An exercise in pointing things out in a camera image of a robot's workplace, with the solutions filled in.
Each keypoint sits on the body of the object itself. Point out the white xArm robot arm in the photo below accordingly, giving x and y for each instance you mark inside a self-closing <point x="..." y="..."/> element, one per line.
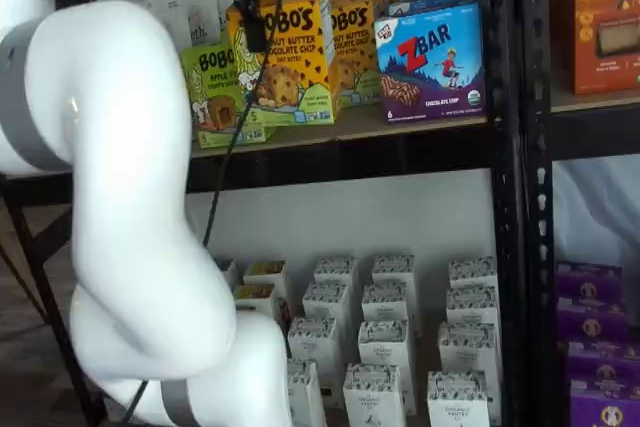
<point x="125" y="147"/>

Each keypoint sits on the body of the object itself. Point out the green Bobo's apple pie box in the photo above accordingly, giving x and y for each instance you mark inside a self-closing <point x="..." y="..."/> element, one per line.
<point x="215" y="97"/>

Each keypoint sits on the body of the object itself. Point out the black metal shelf unit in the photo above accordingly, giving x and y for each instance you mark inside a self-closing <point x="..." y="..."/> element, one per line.
<point x="537" y="197"/>
<point x="350" y="157"/>

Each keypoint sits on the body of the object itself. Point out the blue ZBar box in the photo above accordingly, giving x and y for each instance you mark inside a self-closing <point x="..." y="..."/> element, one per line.
<point x="430" y="67"/>
<point x="435" y="3"/>

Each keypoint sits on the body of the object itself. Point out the large orange snack box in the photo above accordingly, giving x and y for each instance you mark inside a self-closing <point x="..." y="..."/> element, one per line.
<point x="600" y="62"/>

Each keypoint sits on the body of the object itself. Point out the purple snack box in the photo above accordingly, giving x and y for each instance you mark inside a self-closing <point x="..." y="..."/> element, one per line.
<point x="607" y="409"/>
<point x="592" y="322"/>
<point x="605" y="364"/>
<point x="587" y="279"/>

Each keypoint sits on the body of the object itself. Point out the small white blue-top carton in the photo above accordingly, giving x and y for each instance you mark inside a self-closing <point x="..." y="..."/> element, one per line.
<point x="227" y="269"/>

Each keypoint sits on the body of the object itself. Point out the small white yellow-top carton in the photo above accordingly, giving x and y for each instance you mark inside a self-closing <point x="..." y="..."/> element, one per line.
<point x="255" y="299"/>
<point x="266" y="274"/>

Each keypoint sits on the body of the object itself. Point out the white patterned carton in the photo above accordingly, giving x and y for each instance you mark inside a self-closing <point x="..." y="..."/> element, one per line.
<point x="335" y="271"/>
<point x="387" y="302"/>
<point x="312" y="342"/>
<point x="372" y="397"/>
<point x="457" y="402"/>
<point x="326" y="299"/>
<point x="472" y="304"/>
<point x="467" y="352"/>
<point x="384" y="344"/>
<point x="394" y="269"/>
<point x="305" y="397"/>
<point x="472" y="272"/>

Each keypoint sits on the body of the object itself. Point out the white plastic sheet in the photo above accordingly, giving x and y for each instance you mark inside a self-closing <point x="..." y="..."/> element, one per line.
<point x="595" y="207"/>

